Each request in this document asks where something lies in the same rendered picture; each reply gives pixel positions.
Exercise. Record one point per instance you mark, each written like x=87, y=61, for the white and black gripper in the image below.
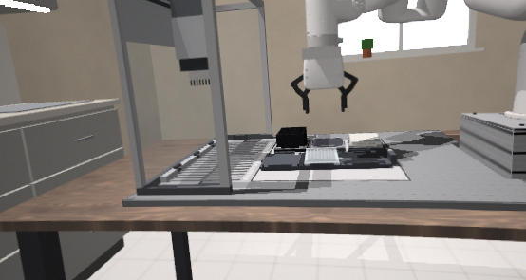
x=324, y=74

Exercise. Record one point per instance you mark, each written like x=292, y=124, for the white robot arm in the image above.
x=323, y=16

